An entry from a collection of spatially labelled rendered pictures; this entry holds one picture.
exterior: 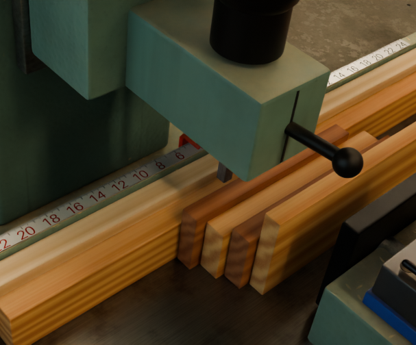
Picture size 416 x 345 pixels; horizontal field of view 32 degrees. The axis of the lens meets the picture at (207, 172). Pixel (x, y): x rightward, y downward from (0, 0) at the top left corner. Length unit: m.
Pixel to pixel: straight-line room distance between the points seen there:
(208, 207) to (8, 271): 0.15
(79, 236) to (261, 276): 0.14
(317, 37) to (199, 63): 2.19
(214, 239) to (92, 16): 0.18
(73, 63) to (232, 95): 0.14
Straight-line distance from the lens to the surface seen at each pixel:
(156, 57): 0.52
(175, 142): 0.83
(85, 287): 0.51
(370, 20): 2.85
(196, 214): 0.53
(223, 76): 0.47
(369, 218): 0.50
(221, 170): 0.56
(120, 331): 0.53
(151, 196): 0.54
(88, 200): 0.53
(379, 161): 0.57
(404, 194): 0.53
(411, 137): 0.61
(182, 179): 0.56
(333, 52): 2.60
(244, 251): 0.53
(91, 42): 0.52
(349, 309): 0.49
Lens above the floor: 1.33
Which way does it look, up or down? 42 degrees down
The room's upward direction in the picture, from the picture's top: 8 degrees clockwise
